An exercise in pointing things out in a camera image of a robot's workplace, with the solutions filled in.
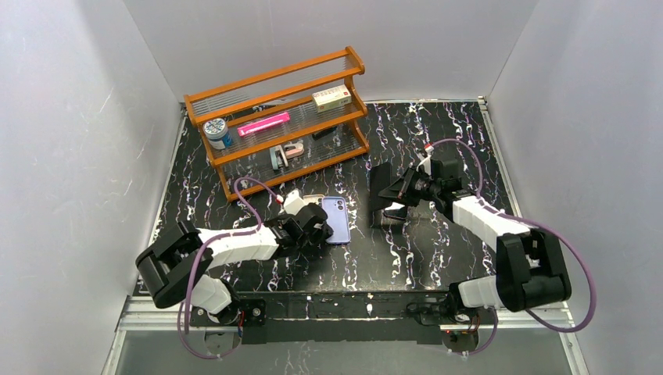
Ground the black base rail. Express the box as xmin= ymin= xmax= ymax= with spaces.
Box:
xmin=191 ymin=291 xmax=493 ymax=350

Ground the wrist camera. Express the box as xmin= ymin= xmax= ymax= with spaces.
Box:
xmin=276 ymin=188 xmax=306 ymax=215
xmin=417 ymin=144 xmax=434 ymax=177

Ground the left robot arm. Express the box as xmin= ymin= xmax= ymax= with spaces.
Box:
xmin=134 ymin=203 xmax=335 ymax=324

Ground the grey pink clip tool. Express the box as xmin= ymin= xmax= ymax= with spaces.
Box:
xmin=269 ymin=142 xmax=304 ymax=171

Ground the black smartphone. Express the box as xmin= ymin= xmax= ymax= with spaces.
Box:
xmin=382 ymin=202 xmax=409 ymax=223
xmin=368 ymin=163 xmax=393 ymax=229

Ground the blue white round tin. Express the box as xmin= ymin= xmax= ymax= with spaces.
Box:
xmin=202 ymin=118 xmax=233 ymax=150

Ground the phone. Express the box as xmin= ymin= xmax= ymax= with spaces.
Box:
xmin=321 ymin=196 xmax=351 ymax=245

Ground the orange wooden shelf rack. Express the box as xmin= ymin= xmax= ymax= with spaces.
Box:
xmin=184 ymin=46 xmax=370 ymax=202

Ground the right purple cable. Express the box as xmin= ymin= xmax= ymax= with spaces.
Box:
xmin=425 ymin=137 xmax=597 ymax=358

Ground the white red cardboard box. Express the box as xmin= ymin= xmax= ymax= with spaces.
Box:
xmin=311 ymin=84 xmax=352 ymax=113

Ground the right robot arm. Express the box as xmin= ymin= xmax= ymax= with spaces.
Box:
xmin=369 ymin=160 xmax=572 ymax=313

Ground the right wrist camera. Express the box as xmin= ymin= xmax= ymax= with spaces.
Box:
xmin=417 ymin=144 xmax=434 ymax=177

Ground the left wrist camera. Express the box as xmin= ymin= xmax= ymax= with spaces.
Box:
xmin=276 ymin=188 xmax=306 ymax=215

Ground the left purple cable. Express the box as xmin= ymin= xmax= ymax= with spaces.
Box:
xmin=177 ymin=177 xmax=283 ymax=361

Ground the pink flat box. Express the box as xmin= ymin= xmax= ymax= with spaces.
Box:
xmin=237 ymin=112 xmax=291 ymax=137

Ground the purple cable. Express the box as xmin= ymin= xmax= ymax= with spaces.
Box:
xmin=177 ymin=177 xmax=283 ymax=361
xmin=425 ymin=137 xmax=597 ymax=358

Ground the pink phone case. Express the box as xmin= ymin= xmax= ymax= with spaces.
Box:
xmin=303 ymin=195 xmax=324 ymax=205

